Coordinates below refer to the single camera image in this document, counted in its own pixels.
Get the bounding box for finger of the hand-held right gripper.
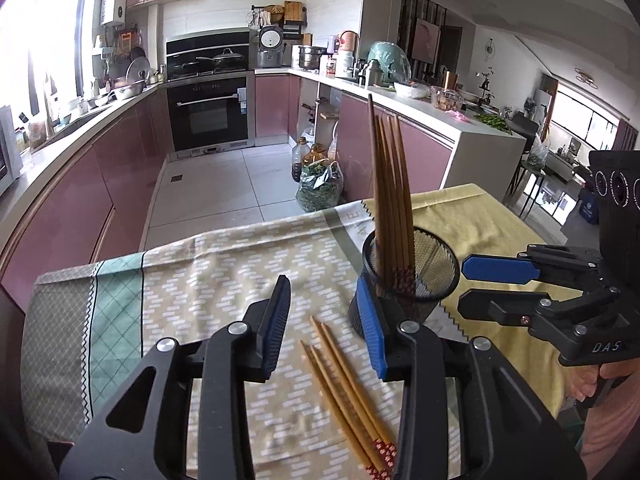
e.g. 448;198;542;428
457;287;623;356
461;244;608;285

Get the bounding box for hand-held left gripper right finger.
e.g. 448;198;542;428
356;280;587;480

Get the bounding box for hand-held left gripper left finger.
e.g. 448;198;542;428
59;275;292;480

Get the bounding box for red-patterned wooden chopstick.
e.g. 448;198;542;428
310;315;393;447
321;322;401;453
300;341;379;480
310;345;391;468

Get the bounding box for black mesh pen holder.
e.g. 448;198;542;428
348;225;461;333

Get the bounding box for bundle of wooden chopsticks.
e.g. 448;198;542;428
366;94;418;297

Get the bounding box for person's right forearm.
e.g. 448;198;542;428
575;382;640;480

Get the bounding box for person's right hand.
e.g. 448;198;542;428
565;360;640;403

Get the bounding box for blue bucket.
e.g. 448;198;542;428
577;192;601;226

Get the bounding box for yellow tablecloth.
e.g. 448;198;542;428
362;184;581;418

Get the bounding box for patterned beige green tablecloth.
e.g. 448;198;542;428
20;199;481;480

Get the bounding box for black-legged side table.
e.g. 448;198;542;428
505;157;551;218

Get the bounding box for living room window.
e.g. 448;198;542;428
550;80;626;151

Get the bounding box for plastic bag of greens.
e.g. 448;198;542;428
296;160;346;212

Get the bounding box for pink kitchen base cabinets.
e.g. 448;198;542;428
0;77;171;311
255;70;526;206

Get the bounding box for green vegetables bunch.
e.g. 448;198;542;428
475;112;513;135

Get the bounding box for dark liquid plastic bottle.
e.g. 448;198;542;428
291;136;312;182

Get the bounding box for clear food container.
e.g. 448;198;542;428
431;86;463;111

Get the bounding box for white covered bowl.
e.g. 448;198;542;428
395;81;432;100

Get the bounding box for black built-in oven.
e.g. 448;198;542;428
166;76;251;153

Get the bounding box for framed pink painting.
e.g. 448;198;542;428
411;17;441;63

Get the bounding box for stainless steel stockpot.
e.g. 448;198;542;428
291;45;327;71

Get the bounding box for black wok with glass lid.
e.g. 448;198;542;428
196;48;247;73

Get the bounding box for stainless steel bowl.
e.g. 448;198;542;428
107;82;146;101

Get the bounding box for kitchen sink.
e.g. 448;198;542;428
55;110;108;136

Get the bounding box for white rice cooker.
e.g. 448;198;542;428
257;25;287;69

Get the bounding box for round pan lid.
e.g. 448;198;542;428
125;57;151;83

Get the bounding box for black range hood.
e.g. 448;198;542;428
165;31;251;81

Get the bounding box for white microwave oven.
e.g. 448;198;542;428
0;105;25;196

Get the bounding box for kitchen window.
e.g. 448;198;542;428
0;0;93;126

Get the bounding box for wall-mounted utensil rack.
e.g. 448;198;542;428
250;1;307;36

